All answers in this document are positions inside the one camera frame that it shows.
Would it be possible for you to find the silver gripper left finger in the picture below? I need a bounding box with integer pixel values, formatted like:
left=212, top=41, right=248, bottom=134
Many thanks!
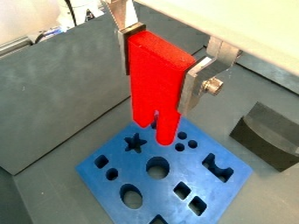
left=104, top=0, right=145, bottom=75

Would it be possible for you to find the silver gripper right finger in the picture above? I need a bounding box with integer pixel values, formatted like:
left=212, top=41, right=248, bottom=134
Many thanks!
left=177, top=37, right=240, bottom=116

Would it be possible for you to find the red square-circle peg block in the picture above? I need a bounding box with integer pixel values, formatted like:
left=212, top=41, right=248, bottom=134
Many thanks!
left=128, top=31, right=195, bottom=145

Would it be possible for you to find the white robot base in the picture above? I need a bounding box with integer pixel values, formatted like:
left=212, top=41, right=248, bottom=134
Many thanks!
left=57, top=0, right=104, bottom=29

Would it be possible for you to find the dark grey foam block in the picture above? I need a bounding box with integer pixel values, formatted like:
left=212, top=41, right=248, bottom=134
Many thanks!
left=230, top=102, right=299, bottom=172

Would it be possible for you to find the blue shape-sorting board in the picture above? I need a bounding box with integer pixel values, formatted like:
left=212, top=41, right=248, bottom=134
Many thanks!
left=76, top=119, right=252, bottom=224

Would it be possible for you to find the aluminium frame rail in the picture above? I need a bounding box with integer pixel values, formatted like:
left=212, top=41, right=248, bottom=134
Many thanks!
left=0, top=36, right=33, bottom=58

